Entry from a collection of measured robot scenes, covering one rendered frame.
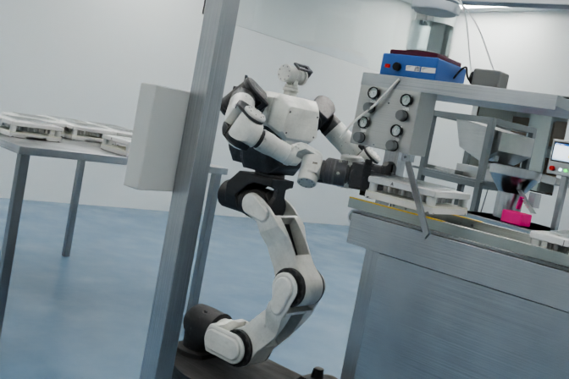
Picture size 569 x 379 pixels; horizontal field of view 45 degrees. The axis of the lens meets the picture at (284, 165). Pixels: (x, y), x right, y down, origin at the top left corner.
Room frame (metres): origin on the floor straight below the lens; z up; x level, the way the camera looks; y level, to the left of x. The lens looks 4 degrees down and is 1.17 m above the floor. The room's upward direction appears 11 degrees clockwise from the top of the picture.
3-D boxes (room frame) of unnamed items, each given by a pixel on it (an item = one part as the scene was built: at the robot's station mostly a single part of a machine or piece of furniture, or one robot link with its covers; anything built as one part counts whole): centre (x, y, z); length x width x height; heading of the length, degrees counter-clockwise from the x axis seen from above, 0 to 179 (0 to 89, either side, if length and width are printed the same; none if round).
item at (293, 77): (2.63, 0.03, 1.33); 0.10 x 0.07 x 0.09; 140
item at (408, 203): (2.23, -0.44, 0.98); 0.24 x 0.24 x 0.02; 50
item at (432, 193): (2.23, -0.44, 1.03); 0.25 x 0.24 x 0.02; 140
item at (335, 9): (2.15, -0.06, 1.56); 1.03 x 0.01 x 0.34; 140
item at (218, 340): (2.65, 0.05, 0.28); 0.21 x 0.20 x 0.13; 51
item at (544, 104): (2.16, -0.55, 1.34); 0.62 x 0.38 x 0.04; 50
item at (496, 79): (2.08, -0.55, 1.39); 0.10 x 0.07 x 0.06; 50
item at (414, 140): (2.18, -0.31, 1.23); 0.22 x 0.11 x 0.20; 50
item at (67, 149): (3.69, 1.20, 0.85); 1.50 x 1.10 x 0.04; 44
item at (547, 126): (7.95, -2.58, 1.43); 1.32 x 0.01 x 1.11; 36
